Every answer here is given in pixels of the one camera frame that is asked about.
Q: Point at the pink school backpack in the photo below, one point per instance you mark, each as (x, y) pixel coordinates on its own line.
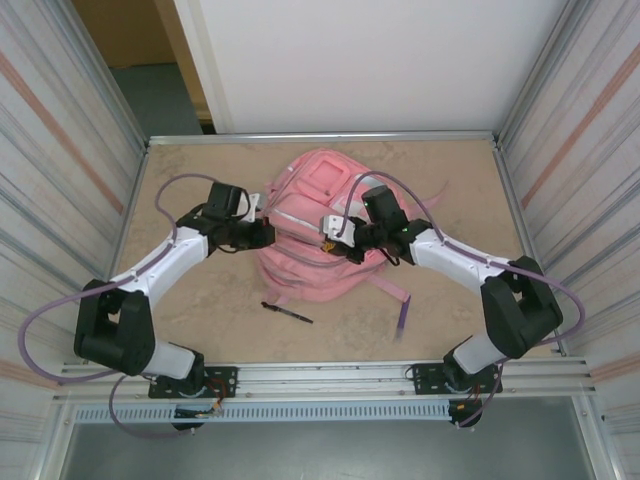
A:
(310, 240)

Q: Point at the black pen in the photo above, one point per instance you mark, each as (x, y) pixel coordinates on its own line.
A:
(287, 313)

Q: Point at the purple marker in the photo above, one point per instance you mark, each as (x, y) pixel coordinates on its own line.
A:
(403, 320)

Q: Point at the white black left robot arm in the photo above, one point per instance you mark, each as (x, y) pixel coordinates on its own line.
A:
(160, 260)

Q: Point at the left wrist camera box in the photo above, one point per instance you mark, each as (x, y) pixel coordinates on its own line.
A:
(251, 205)

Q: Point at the aluminium table frame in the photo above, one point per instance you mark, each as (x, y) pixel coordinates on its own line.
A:
(320, 135)

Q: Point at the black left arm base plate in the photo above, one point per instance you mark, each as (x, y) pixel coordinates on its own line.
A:
(225, 375)

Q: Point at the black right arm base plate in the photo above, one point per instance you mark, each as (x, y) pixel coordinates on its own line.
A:
(422, 375)

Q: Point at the white door frame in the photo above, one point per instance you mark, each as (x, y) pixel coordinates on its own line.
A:
(200, 60)

